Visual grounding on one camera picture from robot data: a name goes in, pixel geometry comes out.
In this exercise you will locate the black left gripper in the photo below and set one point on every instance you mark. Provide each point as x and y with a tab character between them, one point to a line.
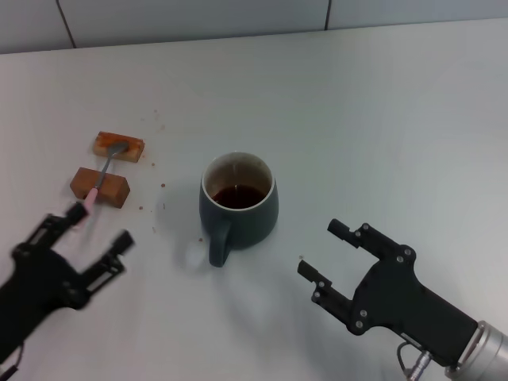
39	285

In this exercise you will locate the dark grey ceramic cup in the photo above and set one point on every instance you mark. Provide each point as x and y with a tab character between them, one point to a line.
254	226

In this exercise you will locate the brown arched wooden block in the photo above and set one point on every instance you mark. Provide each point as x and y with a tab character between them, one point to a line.
115	192

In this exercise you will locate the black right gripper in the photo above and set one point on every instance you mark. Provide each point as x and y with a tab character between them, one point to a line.
401	301

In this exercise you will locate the light wooden block orange stain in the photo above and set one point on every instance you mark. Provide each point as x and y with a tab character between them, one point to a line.
135	152

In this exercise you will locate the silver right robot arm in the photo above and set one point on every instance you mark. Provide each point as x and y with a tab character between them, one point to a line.
488	353

